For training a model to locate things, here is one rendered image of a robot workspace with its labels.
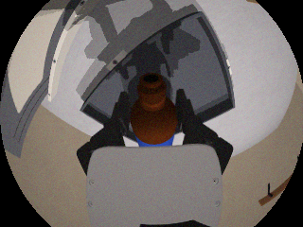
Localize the brown bottle with blue label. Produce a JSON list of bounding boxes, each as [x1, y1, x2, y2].
[[130, 73, 177, 147]]

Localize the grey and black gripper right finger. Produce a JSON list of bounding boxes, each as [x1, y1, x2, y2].
[[175, 89, 233, 175]]

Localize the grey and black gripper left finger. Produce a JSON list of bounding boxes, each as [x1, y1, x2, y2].
[[77, 92, 132, 175]]

